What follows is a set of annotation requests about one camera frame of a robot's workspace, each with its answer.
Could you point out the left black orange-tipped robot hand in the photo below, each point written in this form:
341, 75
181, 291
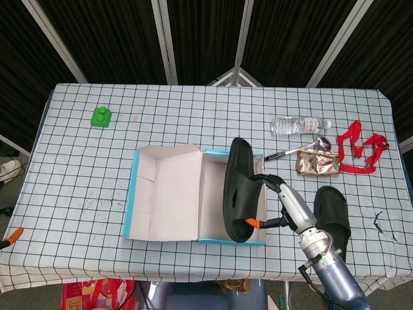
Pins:
14, 235

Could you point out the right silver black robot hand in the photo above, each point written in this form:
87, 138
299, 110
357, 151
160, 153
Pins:
297, 206

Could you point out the black rubber slipper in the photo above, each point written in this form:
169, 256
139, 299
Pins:
238, 174
332, 206

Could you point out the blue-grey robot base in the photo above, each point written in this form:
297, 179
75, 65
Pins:
200, 300

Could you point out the red patterned bag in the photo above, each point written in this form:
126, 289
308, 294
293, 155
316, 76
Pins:
96, 294

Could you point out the light blue cardboard shoe box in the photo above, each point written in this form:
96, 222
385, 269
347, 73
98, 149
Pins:
174, 193

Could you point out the gold foil snack packet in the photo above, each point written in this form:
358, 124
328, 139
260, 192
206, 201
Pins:
317, 164

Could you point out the white sneaker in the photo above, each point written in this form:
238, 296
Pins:
9, 169

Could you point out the clear plastic water bottle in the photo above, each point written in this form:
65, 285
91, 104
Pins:
290, 126

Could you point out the brown paper piece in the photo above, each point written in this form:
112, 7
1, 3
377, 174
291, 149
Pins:
235, 284

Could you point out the white black checked tablecloth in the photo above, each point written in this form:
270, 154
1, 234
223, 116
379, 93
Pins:
193, 106

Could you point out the white metal stand foot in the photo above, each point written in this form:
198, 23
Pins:
235, 76

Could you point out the green toy building block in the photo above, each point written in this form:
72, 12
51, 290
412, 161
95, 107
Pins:
100, 117

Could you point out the dark white-framed partition screen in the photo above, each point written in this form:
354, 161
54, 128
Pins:
206, 32

